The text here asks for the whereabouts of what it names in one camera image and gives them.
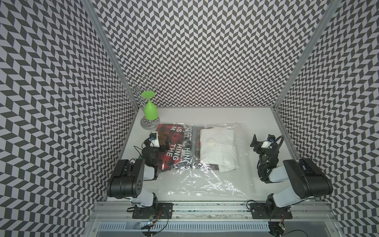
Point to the white vacuum bag valve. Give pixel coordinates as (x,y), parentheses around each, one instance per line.
(211,141)

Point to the aluminium front rail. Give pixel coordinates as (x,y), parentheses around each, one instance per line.
(313,211)

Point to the white shirt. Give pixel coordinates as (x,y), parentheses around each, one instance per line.
(223,153)

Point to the red black printed shirt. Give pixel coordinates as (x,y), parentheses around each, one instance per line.
(177,139)

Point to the plaid flannel shirt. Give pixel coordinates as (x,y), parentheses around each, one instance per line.
(195,150)

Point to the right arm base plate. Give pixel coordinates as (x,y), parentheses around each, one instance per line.
(262,211)

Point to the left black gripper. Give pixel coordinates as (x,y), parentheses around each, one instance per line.
(163,148)

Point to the clear plastic vacuum bag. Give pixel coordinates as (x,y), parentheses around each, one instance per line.
(237,183)

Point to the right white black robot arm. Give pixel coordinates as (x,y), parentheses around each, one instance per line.
(306,179)

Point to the green plastic wine glass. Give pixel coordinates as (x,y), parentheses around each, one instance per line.
(151,111)

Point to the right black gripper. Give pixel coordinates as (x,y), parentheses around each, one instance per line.
(257,144)

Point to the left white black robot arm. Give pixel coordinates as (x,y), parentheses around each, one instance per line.
(128,177)

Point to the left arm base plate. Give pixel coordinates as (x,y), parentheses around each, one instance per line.
(162,209)

